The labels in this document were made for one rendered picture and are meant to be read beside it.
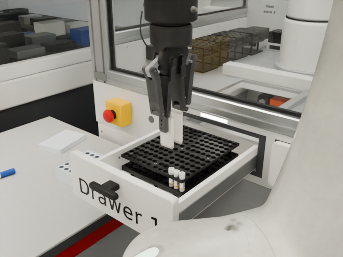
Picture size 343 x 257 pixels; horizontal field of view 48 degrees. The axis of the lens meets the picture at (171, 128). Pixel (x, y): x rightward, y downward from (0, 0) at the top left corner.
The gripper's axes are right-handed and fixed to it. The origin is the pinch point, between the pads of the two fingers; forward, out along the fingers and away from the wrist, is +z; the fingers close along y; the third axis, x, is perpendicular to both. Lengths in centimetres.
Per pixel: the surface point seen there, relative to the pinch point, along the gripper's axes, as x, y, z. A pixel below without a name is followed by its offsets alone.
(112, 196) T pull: -2.0, 14.5, 9.1
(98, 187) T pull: -6.1, 14.4, 8.9
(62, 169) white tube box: -34.8, 3.4, 20.5
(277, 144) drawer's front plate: 13.1, -21.2, 7.5
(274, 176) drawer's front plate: 13.3, -21.1, 15.8
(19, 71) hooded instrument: -85, -16, 7
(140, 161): -8.4, 0.5, 10.1
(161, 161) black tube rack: -4.8, -2.1, 10.1
